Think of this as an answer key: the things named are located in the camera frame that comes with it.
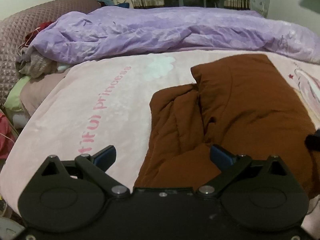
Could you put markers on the pink princess blanket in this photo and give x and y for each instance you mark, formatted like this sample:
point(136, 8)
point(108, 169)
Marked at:
point(107, 102)

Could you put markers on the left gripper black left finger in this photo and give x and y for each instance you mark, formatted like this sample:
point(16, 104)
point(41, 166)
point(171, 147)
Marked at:
point(65, 195)

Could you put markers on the mauve quilted headboard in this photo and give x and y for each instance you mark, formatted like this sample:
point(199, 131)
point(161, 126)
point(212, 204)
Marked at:
point(16, 27)

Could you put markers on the green pillow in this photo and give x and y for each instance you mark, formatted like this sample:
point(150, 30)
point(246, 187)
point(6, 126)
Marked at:
point(13, 102)

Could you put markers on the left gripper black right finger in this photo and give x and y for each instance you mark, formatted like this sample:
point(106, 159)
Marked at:
point(256, 192)

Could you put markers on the purple duvet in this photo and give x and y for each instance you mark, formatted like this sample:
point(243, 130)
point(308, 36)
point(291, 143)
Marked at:
point(111, 31)

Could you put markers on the red garment by headboard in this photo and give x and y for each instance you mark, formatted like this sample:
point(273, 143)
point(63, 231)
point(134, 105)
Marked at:
point(38, 29)

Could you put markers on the brown padded jacket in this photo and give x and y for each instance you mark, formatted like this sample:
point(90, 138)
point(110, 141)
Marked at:
point(241, 103)

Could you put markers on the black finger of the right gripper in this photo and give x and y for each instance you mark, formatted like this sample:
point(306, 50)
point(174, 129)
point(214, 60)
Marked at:
point(312, 141)

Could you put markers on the grey clothes near pillow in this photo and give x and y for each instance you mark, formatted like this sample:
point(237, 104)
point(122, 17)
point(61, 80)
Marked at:
point(34, 65)

